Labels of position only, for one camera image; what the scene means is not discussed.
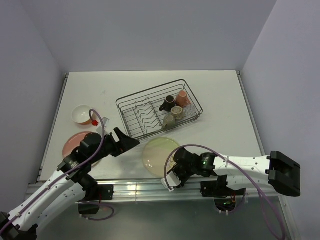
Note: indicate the pink and cream plate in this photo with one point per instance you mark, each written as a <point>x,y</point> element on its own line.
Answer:
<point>73,142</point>

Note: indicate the orange and white bowl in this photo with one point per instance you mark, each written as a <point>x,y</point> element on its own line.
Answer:
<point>80,115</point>

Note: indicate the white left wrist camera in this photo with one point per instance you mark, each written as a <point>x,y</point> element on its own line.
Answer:
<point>100,127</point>

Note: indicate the pink ceramic mug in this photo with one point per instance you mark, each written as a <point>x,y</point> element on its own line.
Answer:
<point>182,99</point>

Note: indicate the dark brown mug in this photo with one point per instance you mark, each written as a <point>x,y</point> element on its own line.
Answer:
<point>168,104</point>

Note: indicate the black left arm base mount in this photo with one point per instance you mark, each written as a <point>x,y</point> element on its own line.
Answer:
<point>99,193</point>

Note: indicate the green and cream plate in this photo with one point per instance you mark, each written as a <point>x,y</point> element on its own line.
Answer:
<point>155,154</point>

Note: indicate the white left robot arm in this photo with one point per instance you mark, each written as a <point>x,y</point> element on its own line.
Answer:
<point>31,217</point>

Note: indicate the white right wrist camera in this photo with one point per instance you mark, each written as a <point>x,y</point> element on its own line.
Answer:
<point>170,182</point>

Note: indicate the beige small bowl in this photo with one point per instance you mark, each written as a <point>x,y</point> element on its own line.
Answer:
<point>177,112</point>

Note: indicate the aluminium frame rail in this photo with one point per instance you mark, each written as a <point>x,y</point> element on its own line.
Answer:
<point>143,190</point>

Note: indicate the dark wire dish rack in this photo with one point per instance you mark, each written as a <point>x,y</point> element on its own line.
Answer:
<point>140,113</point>

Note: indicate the clear glass cup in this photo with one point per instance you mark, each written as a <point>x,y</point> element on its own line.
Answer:
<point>189,111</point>

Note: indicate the grey-green ceramic cup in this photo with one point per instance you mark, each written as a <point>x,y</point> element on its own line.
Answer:
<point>169,121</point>

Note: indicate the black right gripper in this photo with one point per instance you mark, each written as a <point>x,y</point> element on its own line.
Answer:
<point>175,170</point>

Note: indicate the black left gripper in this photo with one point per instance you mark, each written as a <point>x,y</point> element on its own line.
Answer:
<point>125,143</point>

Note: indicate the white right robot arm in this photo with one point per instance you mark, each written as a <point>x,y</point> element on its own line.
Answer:
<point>275,171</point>

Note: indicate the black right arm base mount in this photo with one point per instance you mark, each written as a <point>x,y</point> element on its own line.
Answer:
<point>219,189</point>

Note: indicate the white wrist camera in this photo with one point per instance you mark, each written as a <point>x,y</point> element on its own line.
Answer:
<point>170,182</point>
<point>100,127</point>

